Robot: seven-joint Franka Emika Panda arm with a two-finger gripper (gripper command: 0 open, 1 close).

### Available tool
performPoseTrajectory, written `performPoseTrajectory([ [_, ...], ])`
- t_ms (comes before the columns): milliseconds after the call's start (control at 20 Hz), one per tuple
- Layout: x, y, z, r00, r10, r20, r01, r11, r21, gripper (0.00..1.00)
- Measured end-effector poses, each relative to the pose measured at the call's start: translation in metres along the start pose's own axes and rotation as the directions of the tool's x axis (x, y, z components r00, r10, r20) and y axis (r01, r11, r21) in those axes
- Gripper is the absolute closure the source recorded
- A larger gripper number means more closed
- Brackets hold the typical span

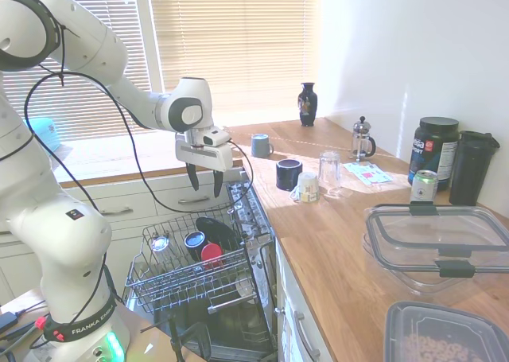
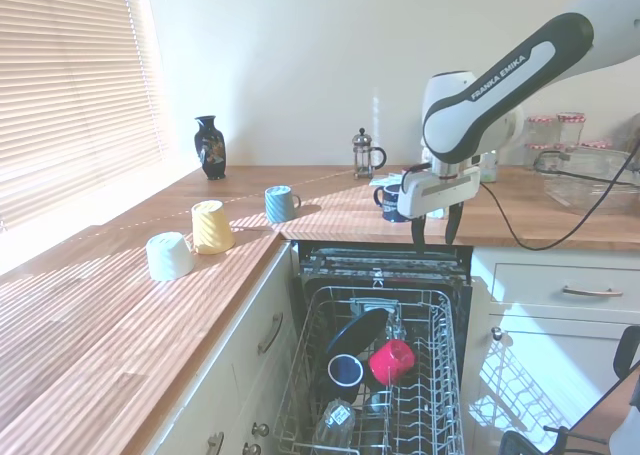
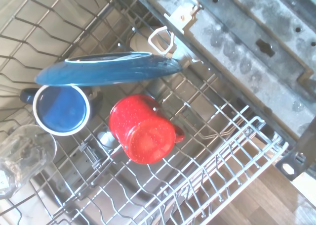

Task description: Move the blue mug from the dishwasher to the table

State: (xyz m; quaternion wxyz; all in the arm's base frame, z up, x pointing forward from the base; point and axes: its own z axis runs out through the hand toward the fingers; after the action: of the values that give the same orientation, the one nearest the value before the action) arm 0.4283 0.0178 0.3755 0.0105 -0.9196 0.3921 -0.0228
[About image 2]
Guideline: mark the white cabinet with drawer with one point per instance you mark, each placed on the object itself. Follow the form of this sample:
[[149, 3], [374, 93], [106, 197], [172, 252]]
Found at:
[[540, 375]]

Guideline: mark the black plate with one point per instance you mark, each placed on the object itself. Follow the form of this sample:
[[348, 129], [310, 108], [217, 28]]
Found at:
[[357, 331]]

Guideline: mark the built-in dishwasher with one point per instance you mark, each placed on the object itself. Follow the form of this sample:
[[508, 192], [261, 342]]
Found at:
[[380, 265]]

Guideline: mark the white cup with coloured print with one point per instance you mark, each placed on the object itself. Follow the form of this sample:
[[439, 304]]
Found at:
[[489, 170]]

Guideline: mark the glass jar red checked lid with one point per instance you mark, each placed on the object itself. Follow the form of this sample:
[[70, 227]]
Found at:
[[597, 144], [542, 131], [570, 129], [544, 154]]

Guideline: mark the white ribbed cup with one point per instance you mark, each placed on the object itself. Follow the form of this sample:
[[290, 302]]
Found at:
[[167, 257]]

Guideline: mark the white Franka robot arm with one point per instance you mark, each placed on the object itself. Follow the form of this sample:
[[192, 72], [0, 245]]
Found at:
[[500, 90]]

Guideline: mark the printed paper leaflet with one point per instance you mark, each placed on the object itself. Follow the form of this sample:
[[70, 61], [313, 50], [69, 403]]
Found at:
[[382, 180]]

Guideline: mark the dark blue painted vase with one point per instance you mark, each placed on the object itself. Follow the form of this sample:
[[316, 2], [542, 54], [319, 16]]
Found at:
[[210, 150]]

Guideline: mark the glass french press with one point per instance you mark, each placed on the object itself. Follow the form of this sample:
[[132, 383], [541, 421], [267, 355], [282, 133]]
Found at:
[[363, 157]]

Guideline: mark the round metal cabinet knob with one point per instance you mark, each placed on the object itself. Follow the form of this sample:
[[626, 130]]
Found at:
[[260, 429], [252, 449], [496, 332]]

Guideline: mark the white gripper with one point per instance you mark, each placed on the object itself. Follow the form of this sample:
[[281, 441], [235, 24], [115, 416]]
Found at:
[[440, 192]]

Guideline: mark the clear container with clip lid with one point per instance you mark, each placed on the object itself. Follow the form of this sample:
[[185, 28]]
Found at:
[[590, 197], [600, 162]]

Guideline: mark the small wrist camera box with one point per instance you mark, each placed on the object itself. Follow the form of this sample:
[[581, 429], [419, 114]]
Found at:
[[474, 161]]

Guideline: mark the navy mug with pale rim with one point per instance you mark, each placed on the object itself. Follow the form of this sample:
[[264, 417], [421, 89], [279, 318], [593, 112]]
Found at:
[[345, 370]]

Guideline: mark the navy mug with white print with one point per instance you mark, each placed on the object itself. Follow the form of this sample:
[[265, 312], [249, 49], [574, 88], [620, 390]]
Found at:
[[387, 202]]

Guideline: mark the clear stemmed glass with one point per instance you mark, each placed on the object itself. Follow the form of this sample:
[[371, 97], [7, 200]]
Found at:
[[395, 327]]

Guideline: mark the white cabinet below window counter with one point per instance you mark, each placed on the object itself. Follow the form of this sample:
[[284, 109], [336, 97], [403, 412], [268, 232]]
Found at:
[[235, 365]]

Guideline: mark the black stand with rod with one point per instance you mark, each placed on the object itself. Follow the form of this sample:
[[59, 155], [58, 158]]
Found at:
[[625, 355]]

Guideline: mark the white venetian window blind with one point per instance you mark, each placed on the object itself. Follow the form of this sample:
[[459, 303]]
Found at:
[[60, 100]]

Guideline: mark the clear glass with label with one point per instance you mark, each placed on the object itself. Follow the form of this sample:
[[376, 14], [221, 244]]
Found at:
[[334, 420]]

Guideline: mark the red mug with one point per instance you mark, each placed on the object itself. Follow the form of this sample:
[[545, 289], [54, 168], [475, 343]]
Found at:
[[395, 357]]

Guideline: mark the yellow ribbed cup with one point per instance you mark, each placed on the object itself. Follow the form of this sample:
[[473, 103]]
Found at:
[[210, 227]]

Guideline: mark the grey-blue ribbed mug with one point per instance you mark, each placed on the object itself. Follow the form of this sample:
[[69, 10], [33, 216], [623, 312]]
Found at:
[[277, 205]]

